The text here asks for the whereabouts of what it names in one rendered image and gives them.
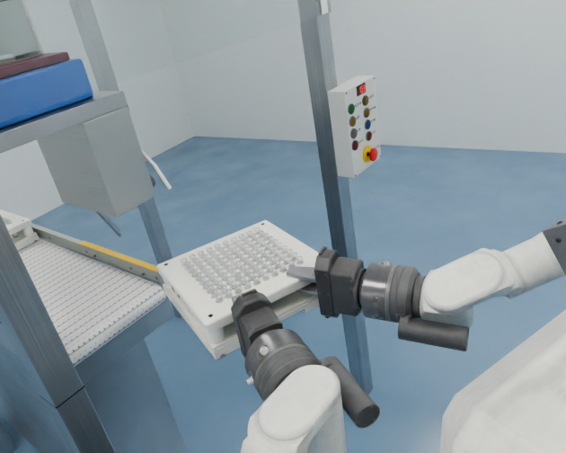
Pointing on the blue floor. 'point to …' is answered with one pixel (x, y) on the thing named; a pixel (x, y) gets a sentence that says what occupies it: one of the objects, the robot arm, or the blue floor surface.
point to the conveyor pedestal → (22, 396)
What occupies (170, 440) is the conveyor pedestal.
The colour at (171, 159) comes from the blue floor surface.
